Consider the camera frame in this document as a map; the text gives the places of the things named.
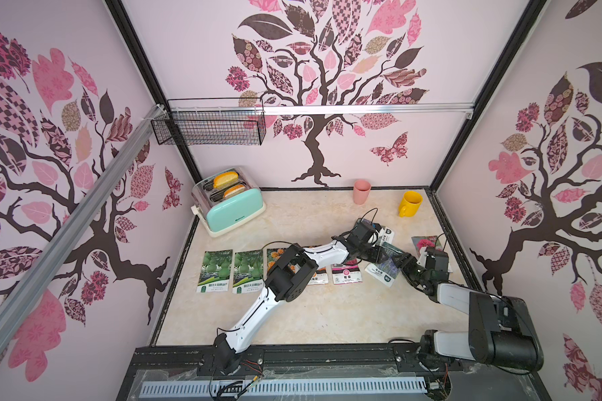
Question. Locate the toast slice front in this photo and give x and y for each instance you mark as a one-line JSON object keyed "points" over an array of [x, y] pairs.
{"points": [[234, 190]]}

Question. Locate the marigold seed packet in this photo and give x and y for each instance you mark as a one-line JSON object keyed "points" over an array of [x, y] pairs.
{"points": [[320, 276], [272, 255]]}

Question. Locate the mint green toaster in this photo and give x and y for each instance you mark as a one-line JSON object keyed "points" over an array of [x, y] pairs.
{"points": [[219, 216]]}

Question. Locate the aluminium rail left wall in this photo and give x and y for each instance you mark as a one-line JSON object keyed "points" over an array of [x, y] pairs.
{"points": [[31, 287]]}

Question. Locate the toast slice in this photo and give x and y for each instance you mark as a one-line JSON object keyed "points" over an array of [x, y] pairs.
{"points": [[225, 179], [234, 190]]}

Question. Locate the black wire basket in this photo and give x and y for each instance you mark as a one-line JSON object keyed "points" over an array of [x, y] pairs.
{"points": [[211, 121]]}

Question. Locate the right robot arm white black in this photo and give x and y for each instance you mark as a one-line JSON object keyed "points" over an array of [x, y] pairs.
{"points": [[500, 330]]}

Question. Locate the green plant seed packet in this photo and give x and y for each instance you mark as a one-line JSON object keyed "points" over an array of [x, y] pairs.
{"points": [[215, 271]]}

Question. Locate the white vented cable duct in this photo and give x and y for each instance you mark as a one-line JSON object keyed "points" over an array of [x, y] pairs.
{"points": [[243, 389]]}

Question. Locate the lavender seed packet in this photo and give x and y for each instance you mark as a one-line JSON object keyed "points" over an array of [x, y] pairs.
{"points": [[384, 235], [384, 269]]}

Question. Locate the pink cup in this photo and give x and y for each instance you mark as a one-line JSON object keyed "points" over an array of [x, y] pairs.
{"points": [[361, 192]]}

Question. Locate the pink flower seed packet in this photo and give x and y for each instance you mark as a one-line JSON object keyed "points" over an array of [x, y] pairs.
{"points": [[346, 273]]}

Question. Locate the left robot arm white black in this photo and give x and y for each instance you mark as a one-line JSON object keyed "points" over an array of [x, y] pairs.
{"points": [[286, 281]]}

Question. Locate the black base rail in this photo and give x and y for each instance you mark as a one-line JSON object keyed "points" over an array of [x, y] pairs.
{"points": [[456, 380]]}

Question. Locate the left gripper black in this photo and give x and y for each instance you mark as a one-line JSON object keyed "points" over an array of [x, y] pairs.
{"points": [[377, 254]]}

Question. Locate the yellow mug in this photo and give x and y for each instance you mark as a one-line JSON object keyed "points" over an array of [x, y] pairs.
{"points": [[410, 204]]}

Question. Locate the toast slice rear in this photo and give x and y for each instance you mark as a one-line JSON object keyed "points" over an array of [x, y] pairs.
{"points": [[225, 179]]}

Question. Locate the pink flower packet edge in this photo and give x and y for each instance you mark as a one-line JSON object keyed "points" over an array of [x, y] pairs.
{"points": [[421, 243]]}

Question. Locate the aluminium rail wall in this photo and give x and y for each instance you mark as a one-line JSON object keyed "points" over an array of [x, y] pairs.
{"points": [[31, 287], [467, 109]]}

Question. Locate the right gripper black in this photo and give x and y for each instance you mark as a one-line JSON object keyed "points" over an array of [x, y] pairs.
{"points": [[410, 263]]}

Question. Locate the aluminium rail back wall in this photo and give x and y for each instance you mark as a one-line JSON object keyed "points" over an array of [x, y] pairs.
{"points": [[467, 109]]}

